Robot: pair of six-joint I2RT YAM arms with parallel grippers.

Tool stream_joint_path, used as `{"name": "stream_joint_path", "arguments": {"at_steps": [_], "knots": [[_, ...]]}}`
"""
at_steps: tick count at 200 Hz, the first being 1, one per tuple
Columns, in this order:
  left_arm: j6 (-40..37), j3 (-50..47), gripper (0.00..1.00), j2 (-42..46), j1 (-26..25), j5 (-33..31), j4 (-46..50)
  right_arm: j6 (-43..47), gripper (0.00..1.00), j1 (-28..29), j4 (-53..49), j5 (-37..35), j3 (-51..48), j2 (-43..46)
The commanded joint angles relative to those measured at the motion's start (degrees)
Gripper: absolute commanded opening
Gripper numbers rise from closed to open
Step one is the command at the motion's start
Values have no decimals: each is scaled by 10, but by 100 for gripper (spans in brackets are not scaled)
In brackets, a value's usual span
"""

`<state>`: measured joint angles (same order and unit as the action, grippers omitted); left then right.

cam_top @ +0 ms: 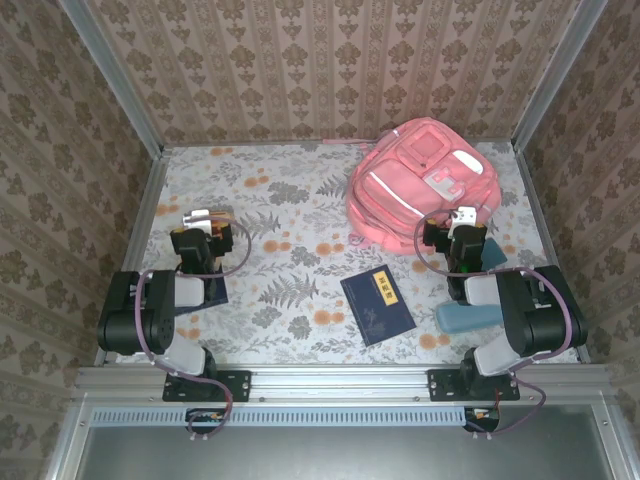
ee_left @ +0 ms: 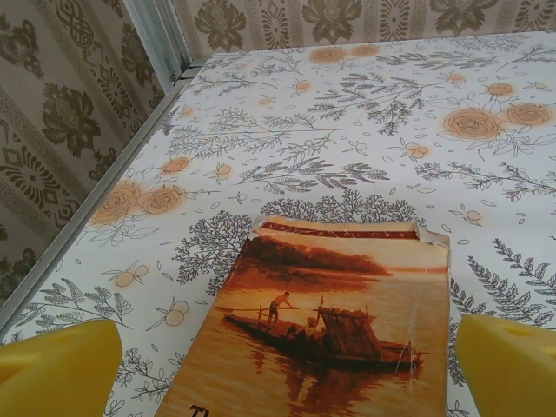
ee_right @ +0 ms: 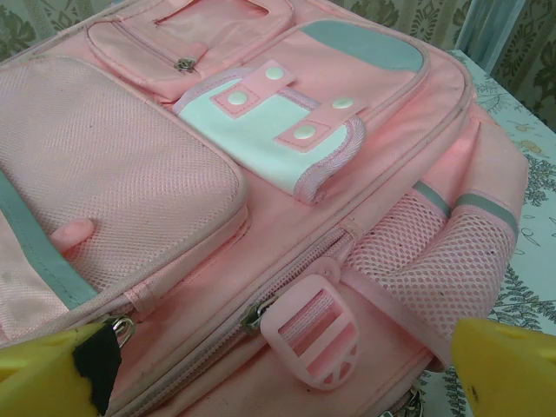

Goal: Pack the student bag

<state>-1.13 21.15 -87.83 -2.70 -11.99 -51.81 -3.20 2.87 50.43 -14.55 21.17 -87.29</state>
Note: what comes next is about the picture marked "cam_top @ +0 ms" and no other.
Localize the dark teal pouch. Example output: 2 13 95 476
482 237 508 266

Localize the orange book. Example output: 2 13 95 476
208 211 236 240

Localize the blue book four-character title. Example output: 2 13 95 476
189 276 230 314

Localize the light blue pencil case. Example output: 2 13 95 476
434 299 506 334

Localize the pink student backpack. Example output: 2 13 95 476
322 117 503 254

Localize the blue book three-character label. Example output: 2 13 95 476
339 264 418 349

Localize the floral tablecloth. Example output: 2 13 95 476
117 142 581 366

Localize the black controller box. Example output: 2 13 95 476
185 407 227 435
463 405 501 434

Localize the grey metal sheet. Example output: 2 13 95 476
49 404 626 480

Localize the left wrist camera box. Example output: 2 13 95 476
181 208 215 232

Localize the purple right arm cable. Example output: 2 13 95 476
413 208 576 436

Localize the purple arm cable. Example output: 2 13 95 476
413 208 576 436
132 212 254 444

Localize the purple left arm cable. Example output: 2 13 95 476
132 212 254 444

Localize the aluminium side rail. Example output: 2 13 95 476
94 149 171 366
514 149 591 364

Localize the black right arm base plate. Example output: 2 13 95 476
427 368 521 403

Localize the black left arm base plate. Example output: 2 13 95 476
162 369 252 403

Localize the aluminium mounting rail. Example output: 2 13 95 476
74 364 614 401

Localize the aluminium frame post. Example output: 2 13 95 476
57 0 166 157
512 0 609 151

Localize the grey slotted cable duct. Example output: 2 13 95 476
92 407 469 427

